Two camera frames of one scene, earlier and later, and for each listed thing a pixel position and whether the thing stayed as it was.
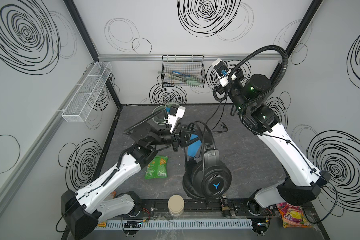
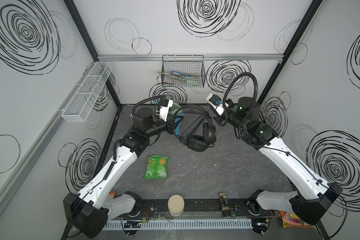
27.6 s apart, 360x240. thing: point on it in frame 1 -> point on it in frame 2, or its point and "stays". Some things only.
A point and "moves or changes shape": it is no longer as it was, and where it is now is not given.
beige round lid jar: x=176 y=204 stays
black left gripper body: x=175 y=140 -> x=171 y=125
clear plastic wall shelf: x=79 y=108 stays
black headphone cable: x=212 y=130 -> x=207 y=108
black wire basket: x=183 y=70 stays
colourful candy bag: x=292 y=215 stays
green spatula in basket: x=188 y=81 stays
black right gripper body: x=221 y=89 -> x=225 y=113
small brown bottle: x=225 y=208 stays
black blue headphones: x=205 y=176 moves or changes shape
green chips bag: x=157 y=167 stays
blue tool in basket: x=177 y=73 stays
